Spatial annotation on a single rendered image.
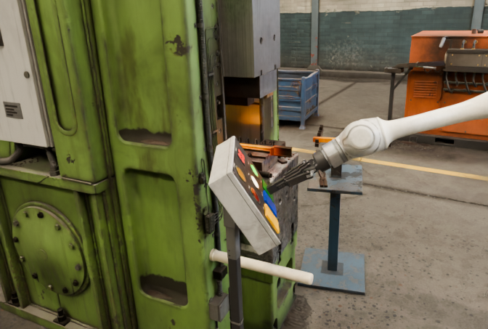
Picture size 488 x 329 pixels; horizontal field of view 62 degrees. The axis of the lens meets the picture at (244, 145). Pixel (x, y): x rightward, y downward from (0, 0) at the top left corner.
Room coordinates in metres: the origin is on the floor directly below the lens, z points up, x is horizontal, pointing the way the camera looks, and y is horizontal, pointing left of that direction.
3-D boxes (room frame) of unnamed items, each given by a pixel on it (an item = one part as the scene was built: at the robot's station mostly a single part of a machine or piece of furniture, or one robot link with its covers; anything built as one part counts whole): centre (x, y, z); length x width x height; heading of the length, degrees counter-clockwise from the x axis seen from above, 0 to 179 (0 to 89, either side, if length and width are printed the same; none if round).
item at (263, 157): (1.86, 0.07, 0.96); 0.42 x 0.20 x 0.09; 64
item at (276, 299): (1.91, 0.05, 0.23); 0.55 x 0.37 x 0.47; 64
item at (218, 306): (1.49, 0.14, 0.36); 0.09 x 0.07 x 0.12; 154
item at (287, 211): (1.91, 0.05, 0.69); 0.56 x 0.38 x 0.45; 64
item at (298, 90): (5.98, -0.48, 0.36); 1.20 x 0.80 x 0.72; 64
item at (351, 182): (2.21, -0.54, 0.66); 0.40 x 0.30 x 0.02; 164
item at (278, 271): (1.42, -0.05, 0.62); 0.44 x 0.05 x 0.05; 64
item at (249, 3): (1.90, 0.05, 1.56); 0.42 x 0.39 x 0.40; 64
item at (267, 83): (1.86, 0.07, 1.32); 0.42 x 0.20 x 0.10; 64
